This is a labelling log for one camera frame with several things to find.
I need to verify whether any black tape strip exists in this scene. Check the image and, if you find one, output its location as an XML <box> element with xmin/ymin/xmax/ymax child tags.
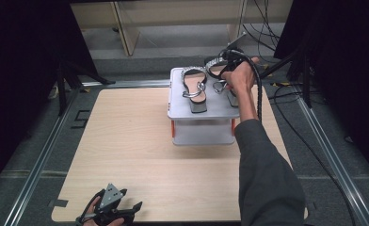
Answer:
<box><xmin>48</xmin><ymin>198</ymin><xmax>70</xmax><ymax>209</ymax></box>

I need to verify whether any black braided right gripper cable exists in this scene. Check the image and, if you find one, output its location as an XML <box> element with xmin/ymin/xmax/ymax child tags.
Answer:
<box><xmin>231</xmin><ymin>49</ymin><xmax>265</xmax><ymax>124</ymax></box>

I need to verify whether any black tripod stand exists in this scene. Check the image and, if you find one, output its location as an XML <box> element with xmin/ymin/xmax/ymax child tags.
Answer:
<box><xmin>257</xmin><ymin>46</ymin><xmax>314</xmax><ymax>109</ymax></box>
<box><xmin>56</xmin><ymin>59</ymin><xmax>117</xmax><ymax>117</ymax></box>

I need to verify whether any black curtain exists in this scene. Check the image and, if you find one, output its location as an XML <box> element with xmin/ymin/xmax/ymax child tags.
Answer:
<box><xmin>0</xmin><ymin>0</ymin><xmax>98</xmax><ymax>197</ymax></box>
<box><xmin>272</xmin><ymin>0</ymin><xmax>369</xmax><ymax>186</ymax></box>

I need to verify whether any beige wooden furniture frame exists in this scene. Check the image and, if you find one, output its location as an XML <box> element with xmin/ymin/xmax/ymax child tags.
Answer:
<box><xmin>70</xmin><ymin>0</ymin><xmax>295</xmax><ymax>57</ymax></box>

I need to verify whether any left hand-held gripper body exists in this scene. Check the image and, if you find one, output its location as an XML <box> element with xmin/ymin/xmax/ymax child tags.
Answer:
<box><xmin>92</xmin><ymin>183</ymin><xmax>134</xmax><ymax>225</ymax></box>

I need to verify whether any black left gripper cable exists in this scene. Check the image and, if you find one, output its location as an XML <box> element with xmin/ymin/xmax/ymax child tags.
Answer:
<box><xmin>75</xmin><ymin>188</ymin><xmax>107</xmax><ymax>226</ymax></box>

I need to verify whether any person's left hand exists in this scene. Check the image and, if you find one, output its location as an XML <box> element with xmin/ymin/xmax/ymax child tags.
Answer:
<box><xmin>77</xmin><ymin>196</ymin><xmax>126</xmax><ymax>226</ymax></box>

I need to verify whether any person's right hand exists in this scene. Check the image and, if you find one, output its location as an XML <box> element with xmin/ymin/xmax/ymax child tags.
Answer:
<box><xmin>224</xmin><ymin>56</ymin><xmax>261</xmax><ymax>95</ymax></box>

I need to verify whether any bundle of black cables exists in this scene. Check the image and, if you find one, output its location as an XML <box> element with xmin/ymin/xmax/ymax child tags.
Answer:
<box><xmin>242</xmin><ymin>0</ymin><xmax>283</xmax><ymax>64</ymax></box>

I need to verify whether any metal floor rail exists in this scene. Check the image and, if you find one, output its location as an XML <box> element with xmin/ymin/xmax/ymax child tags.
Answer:
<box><xmin>294</xmin><ymin>89</ymin><xmax>369</xmax><ymax>226</ymax></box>
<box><xmin>3</xmin><ymin>89</ymin><xmax>80</xmax><ymax>226</ymax></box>

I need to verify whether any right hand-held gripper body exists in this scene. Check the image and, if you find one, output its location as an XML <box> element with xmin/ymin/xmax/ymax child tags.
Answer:
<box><xmin>220</xmin><ymin>31</ymin><xmax>249</xmax><ymax>64</ymax></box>

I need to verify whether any white two-tier shoe rack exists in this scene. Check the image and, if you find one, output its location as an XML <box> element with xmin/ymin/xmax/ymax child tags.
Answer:
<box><xmin>168</xmin><ymin>66</ymin><xmax>244</xmax><ymax>147</ymax></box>

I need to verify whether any long black floor cable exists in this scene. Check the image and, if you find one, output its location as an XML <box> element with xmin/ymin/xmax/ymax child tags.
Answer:
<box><xmin>272</xmin><ymin>84</ymin><xmax>359</xmax><ymax>226</ymax></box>

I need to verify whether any black silver block-heel sandal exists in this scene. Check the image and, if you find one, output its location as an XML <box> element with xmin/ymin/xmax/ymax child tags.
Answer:
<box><xmin>204</xmin><ymin>56</ymin><xmax>240</xmax><ymax>108</ymax></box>
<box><xmin>181</xmin><ymin>65</ymin><xmax>209</xmax><ymax>114</ymax></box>

